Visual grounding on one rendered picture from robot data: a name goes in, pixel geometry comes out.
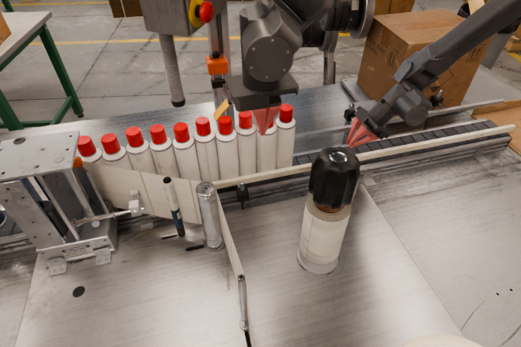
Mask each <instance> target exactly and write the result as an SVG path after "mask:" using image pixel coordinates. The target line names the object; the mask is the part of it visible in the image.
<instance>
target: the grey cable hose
mask: <svg viewBox="0 0 521 347"><path fill-rule="evenodd" d="M157 35H158V39H159V43H160V49H161V53H162V57H163V62H164V68H165V72H166V75H167V82H168V86H169V91H170V94H171V104H172V105H173V106H174V107H176V108H180V107H182V106H184V105H185V97H184V94H183V89H182V84H181V76H180V72H179V67H178V59H177V55H176V50H175V46H174V37H173V35H168V34H163V33H157Z"/></svg>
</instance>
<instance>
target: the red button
mask: <svg viewBox="0 0 521 347"><path fill-rule="evenodd" d="M214 14H215V10H214V7H213V5H212V3H211V2H209V1H204V2H203V3H202V4H201V5H196V7H195V15H196V17H198V18H200V19H201V21H202V22H204V23H210V22H211V21H212V20H213V17H214Z"/></svg>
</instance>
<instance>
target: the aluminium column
mask: <svg viewBox="0 0 521 347"><path fill-rule="evenodd" d="M219 28H220V36H221V45H222V53H223V54H224V55H225V57H226V60H227V63H228V73H225V78H226V77H228V76H232V70H231V57H230V45H229V21H228V9H227V0H226V8H225V9H223V10H222V11H221V12H220V13H219ZM207 29H208V37H209V50H210V53H212V52H214V51H218V52H220V50H219V35H218V28H217V20H216V16H215V17H214V18H213V20H212V21H211V22H210V23H207ZM216 90H217V98H218V106H220V105H221V104H222V103H223V94H222V88H217V89H216ZM231 102H232V104H231V105H230V106H229V107H228V108H227V113H228V116H229V117H231V118H232V121H233V129H234V130H235V118H234V106H233V101H231ZM235 131H236V130H235Z"/></svg>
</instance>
